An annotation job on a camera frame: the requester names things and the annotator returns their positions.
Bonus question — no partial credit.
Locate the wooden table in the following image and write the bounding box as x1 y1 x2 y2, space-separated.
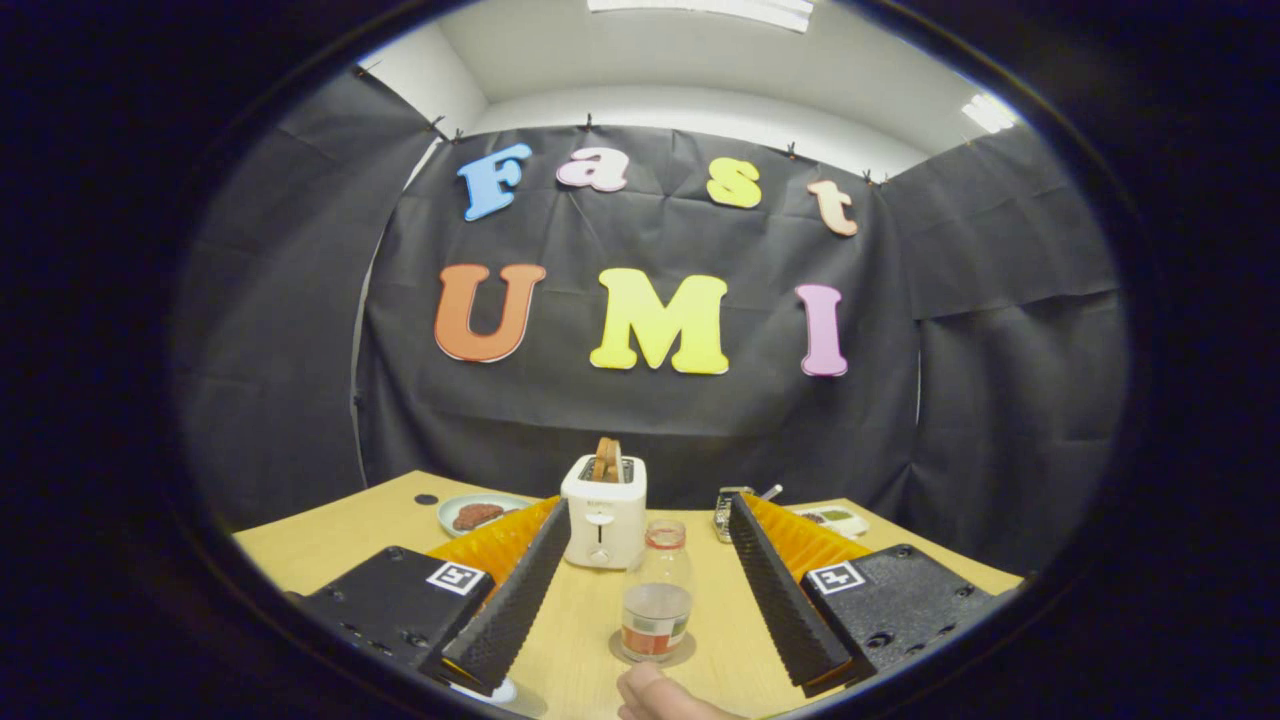
232 470 1023 720

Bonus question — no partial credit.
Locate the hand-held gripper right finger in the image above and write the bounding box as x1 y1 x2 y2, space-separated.
728 492 1021 698

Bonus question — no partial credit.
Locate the black backdrop cloth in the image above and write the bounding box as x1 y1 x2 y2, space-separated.
175 68 1131 576

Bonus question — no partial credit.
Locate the small wire basket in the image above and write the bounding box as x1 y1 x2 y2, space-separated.
713 485 784 544

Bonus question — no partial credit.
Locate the long ceiling light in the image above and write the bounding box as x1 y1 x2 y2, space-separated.
585 0 816 33

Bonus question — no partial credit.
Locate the pale green plate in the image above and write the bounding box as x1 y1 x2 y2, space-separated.
437 493 536 538

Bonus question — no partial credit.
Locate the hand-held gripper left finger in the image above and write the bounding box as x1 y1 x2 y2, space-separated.
290 497 571 698

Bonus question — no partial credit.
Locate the round brown coaster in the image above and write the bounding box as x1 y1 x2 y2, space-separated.
608 628 698 669

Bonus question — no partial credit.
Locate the white cup with handle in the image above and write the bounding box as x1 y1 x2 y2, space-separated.
450 678 519 706

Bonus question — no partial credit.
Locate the white toaster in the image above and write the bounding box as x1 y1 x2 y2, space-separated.
560 455 648 571

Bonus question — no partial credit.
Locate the small ceiling light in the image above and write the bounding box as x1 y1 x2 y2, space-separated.
960 93 1019 134

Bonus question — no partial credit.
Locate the clear juice bottle red label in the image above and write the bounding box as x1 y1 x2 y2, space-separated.
620 518 694 663

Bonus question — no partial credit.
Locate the small white tray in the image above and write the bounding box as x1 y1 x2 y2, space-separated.
795 505 871 539

